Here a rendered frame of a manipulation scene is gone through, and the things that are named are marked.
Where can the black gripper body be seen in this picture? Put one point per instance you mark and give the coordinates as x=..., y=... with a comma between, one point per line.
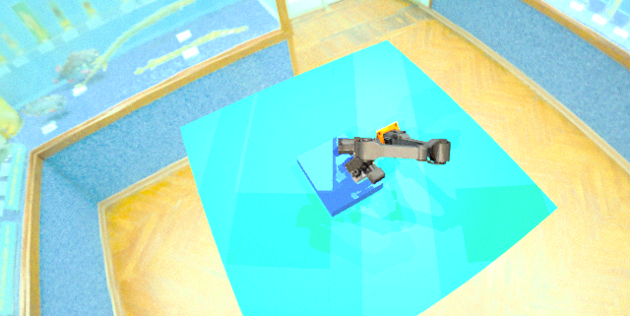
x=375, y=173

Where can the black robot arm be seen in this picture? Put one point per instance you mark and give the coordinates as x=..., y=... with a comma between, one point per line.
x=398, y=144

